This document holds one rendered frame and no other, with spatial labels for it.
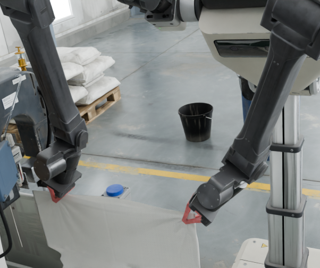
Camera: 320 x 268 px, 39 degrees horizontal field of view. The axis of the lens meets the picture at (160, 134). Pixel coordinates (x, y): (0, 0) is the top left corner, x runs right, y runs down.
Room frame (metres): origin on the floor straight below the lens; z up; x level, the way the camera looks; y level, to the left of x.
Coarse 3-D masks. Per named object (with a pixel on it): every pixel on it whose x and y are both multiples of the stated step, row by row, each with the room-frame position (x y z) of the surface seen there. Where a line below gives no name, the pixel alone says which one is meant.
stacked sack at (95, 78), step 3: (102, 72) 4.70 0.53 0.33; (99, 75) 4.63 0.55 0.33; (102, 75) 4.64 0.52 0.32; (93, 78) 4.53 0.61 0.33; (96, 78) 4.55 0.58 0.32; (99, 78) 4.62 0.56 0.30; (87, 81) 4.44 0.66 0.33; (90, 81) 4.47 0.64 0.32; (93, 81) 4.51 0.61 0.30; (96, 81) 4.58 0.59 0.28; (69, 84) 4.44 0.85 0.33; (72, 84) 4.42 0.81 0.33; (78, 84) 4.39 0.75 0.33; (81, 84) 4.38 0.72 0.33; (84, 84) 4.38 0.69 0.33; (87, 84) 4.39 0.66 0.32; (90, 84) 4.46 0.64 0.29; (84, 87) 4.38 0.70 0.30
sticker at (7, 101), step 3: (15, 93) 1.20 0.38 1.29; (9, 96) 1.18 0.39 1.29; (12, 96) 1.19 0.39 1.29; (3, 99) 1.16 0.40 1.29; (6, 99) 1.17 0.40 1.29; (9, 99) 1.17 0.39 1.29; (12, 99) 1.18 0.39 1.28; (3, 102) 1.15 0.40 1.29; (6, 102) 1.16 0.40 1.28; (9, 102) 1.17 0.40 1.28; (12, 102) 1.18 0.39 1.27; (15, 102) 1.19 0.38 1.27; (3, 105) 1.15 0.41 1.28; (6, 105) 1.16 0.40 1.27; (9, 105) 1.17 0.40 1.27
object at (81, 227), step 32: (32, 192) 1.13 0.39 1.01; (64, 224) 1.10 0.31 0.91; (96, 224) 1.02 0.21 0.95; (128, 224) 0.98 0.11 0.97; (160, 224) 0.95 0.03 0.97; (192, 224) 0.91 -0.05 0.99; (64, 256) 1.07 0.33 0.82; (96, 256) 1.04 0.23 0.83; (128, 256) 0.98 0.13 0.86; (160, 256) 0.95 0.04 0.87; (192, 256) 0.91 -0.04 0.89
